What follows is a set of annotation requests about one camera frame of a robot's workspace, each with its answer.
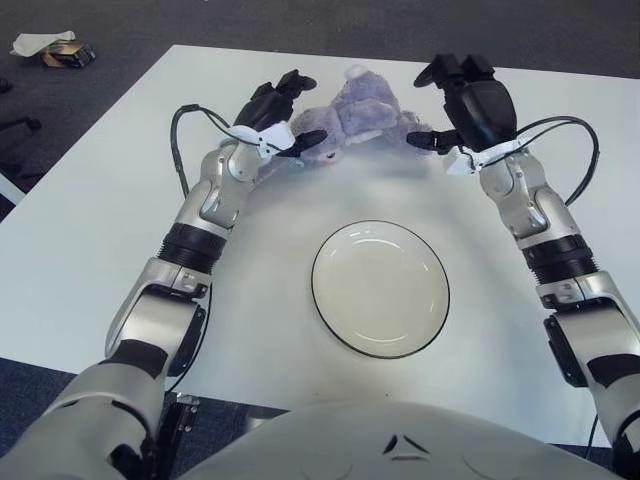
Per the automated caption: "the white furniture corner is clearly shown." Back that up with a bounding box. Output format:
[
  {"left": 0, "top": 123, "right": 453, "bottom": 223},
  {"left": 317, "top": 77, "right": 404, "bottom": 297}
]
[{"left": 0, "top": 172, "right": 24, "bottom": 207}]

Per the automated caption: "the purple plush bunny doll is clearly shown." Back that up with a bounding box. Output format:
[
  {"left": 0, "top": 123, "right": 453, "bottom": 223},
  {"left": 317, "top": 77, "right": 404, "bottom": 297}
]
[{"left": 257, "top": 66, "right": 436, "bottom": 179}]

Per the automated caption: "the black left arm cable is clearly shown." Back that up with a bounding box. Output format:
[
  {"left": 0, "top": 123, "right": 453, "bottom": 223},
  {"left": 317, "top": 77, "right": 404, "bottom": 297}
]
[{"left": 169, "top": 103, "right": 241, "bottom": 194}]

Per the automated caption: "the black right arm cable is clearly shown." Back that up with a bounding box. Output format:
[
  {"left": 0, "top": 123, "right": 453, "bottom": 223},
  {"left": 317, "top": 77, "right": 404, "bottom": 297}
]
[{"left": 514, "top": 115, "right": 600, "bottom": 206}]

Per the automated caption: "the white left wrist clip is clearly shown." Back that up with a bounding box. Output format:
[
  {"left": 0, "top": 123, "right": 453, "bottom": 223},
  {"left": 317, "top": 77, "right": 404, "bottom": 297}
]
[{"left": 217, "top": 122, "right": 296, "bottom": 161}]

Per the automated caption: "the black cardboard box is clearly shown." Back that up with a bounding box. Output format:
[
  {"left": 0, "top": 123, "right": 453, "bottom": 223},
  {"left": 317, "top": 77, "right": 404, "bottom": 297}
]
[{"left": 39, "top": 42, "right": 96, "bottom": 69}]

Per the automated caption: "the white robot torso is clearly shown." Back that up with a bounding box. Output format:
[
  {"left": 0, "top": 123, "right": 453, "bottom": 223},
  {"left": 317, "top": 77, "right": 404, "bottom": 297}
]
[{"left": 184, "top": 399, "right": 636, "bottom": 480}]

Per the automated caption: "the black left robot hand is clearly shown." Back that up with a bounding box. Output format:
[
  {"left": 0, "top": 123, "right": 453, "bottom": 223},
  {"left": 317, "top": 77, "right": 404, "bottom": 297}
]
[{"left": 233, "top": 69, "right": 329, "bottom": 160}]

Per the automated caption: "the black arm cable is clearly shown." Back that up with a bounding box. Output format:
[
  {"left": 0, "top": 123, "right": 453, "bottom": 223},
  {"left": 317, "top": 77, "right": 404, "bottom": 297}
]
[
  {"left": 514, "top": 115, "right": 600, "bottom": 206},
  {"left": 169, "top": 103, "right": 241, "bottom": 194}
]

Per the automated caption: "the white plate with black rim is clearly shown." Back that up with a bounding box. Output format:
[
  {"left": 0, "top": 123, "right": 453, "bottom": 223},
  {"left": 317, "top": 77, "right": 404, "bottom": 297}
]
[{"left": 310, "top": 219, "right": 451, "bottom": 359}]

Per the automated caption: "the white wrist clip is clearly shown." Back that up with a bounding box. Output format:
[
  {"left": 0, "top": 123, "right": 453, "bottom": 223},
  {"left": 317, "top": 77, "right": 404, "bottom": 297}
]
[
  {"left": 446, "top": 139, "right": 531, "bottom": 176},
  {"left": 217, "top": 122, "right": 296, "bottom": 161}
]

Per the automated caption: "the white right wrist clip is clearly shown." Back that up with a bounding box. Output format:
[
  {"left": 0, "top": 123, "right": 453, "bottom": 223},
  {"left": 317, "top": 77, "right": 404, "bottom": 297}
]
[{"left": 446, "top": 139, "right": 531, "bottom": 176}]

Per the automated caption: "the black office chair base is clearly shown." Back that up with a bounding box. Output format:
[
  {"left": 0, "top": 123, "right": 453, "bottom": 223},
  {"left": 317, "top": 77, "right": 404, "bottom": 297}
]
[{"left": 0, "top": 77, "right": 42, "bottom": 181}]

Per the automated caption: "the black table frame bracket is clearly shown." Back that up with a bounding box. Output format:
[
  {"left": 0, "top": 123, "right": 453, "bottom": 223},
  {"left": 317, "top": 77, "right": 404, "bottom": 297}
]
[{"left": 159, "top": 392, "right": 201, "bottom": 466}]

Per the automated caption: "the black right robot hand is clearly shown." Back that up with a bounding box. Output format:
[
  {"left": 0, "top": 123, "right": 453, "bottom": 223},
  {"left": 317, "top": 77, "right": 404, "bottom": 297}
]
[{"left": 407, "top": 53, "right": 516, "bottom": 156}]

